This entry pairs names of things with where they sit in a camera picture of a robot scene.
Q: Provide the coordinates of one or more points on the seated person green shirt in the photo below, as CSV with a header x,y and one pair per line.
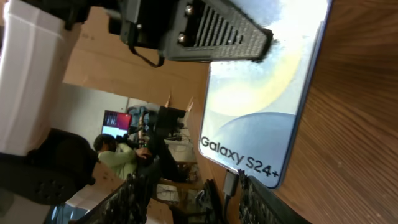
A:
x,y
154,161

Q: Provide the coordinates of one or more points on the brown cardboard backdrop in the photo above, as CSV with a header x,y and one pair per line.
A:
x,y
100,61

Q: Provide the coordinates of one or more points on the computer monitor red screen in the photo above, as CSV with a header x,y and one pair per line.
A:
x,y
116,123

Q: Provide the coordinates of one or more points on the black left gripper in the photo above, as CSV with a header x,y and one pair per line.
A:
x,y
200,30

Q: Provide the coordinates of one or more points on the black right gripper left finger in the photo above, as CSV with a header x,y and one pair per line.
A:
x,y
124,202

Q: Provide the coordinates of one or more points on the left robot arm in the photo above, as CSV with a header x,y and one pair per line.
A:
x,y
42,166

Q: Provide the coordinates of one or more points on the blue Samsung Galaxy smartphone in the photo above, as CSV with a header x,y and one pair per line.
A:
x,y
252,109

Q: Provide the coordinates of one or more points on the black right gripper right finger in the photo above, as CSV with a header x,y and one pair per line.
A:
x,y
259,205

